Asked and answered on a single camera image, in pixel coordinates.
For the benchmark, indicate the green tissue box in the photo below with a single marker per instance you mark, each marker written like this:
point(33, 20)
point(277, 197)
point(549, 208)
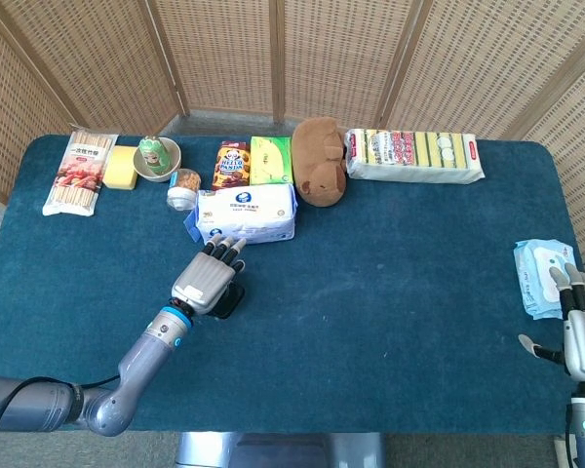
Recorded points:
point(270, 161)

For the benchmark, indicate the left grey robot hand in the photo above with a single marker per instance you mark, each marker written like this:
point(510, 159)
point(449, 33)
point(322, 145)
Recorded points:
point(202, 283)

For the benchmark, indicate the yellow scouring sponge multipack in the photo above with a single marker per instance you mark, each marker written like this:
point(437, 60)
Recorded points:
point(414, 156)

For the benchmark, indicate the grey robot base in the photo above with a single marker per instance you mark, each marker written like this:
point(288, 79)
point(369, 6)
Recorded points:
point(273, 451)

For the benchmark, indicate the Hello Panda biscuit box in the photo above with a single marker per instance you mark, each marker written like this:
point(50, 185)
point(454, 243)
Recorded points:
point(231, 166)

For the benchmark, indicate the red white food packet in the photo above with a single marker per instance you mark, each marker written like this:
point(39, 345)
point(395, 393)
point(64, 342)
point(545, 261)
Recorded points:
point(80, 170)

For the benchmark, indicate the white ceramic bowl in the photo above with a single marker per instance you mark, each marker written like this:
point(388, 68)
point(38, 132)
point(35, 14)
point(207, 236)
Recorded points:
point(175, 151)

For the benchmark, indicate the blue table cloth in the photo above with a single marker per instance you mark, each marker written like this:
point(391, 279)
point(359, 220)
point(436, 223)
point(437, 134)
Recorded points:
point(370, 292)

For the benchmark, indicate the white blue tissue pack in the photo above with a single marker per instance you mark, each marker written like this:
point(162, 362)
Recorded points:
point(248, 214)

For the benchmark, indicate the green nesting doll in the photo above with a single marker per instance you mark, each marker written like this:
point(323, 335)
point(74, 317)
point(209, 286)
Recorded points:
point(153, 156)

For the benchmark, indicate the yellow green sponge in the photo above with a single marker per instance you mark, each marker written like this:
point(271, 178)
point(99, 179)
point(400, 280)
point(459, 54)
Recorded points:
point(119, 168)

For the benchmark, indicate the rattan folding screen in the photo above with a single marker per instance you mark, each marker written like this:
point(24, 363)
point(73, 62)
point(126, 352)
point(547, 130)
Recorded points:
point(322, 49)

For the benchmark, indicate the brown capybara plush toy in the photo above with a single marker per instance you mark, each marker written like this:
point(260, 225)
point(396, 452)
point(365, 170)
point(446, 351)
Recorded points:
point(319, 166)

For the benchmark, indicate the light blue wet wipes pack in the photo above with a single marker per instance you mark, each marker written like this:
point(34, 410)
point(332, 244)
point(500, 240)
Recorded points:
point(531, 278)

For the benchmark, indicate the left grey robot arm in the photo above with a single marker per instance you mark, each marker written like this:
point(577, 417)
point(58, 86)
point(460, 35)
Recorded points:
point(141, 356)

